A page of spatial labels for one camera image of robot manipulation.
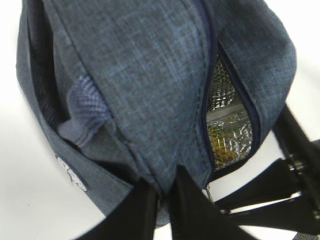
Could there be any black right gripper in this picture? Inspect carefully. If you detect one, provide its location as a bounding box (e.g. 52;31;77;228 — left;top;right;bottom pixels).
217;106;320;233

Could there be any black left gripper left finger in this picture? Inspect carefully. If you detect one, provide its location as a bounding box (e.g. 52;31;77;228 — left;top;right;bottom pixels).
78;178;158;240

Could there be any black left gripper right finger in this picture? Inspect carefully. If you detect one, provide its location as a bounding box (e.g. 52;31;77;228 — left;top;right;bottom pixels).
169;165;253;240

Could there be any dark blue lunch bag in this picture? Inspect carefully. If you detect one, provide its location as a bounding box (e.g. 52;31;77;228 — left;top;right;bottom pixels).
16;0;297;226

